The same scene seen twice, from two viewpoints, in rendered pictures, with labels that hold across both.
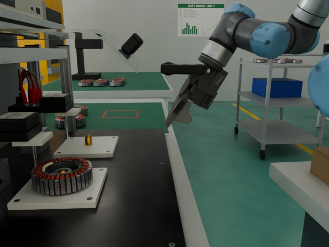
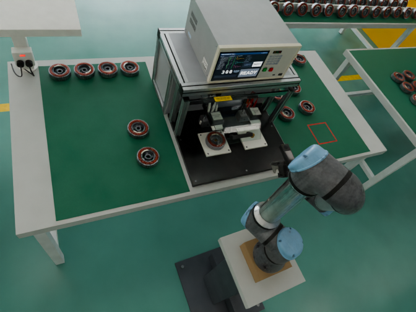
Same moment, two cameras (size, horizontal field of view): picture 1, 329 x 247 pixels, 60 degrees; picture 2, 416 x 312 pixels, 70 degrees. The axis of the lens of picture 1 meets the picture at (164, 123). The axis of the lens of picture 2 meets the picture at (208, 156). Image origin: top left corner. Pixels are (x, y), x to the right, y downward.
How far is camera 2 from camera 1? 122 cm
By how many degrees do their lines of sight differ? 57
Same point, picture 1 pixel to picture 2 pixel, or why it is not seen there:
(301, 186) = not seen: hidden behind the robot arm
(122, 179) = (227, 159)
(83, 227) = (196, 157)
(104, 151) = (246, 145)
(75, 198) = (207, 150)
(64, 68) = (284, 98)
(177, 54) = not seen: outside the picture
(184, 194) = (229, 182)
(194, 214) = (217, 187)
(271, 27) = not seen: hidden behind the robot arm
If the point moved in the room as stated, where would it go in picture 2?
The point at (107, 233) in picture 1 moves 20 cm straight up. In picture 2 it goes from (195, 164) to (204, 142)
